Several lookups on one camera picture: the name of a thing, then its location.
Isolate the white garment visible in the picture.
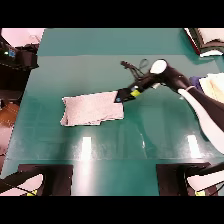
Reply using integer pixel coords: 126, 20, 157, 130
197, 27, 224, 58

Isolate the pale yellow garment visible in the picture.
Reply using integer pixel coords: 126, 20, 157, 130
199, 72, 224, 105

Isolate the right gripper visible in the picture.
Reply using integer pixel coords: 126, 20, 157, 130
113, 83, 144, 104

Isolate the purple garment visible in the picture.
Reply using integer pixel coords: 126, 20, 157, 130
189, 75, 205, 92

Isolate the grey T-shirt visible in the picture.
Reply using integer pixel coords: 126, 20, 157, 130
59, 90, 125, 127

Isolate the dark red garment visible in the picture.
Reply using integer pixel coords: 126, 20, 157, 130
183, 27, 202, 55

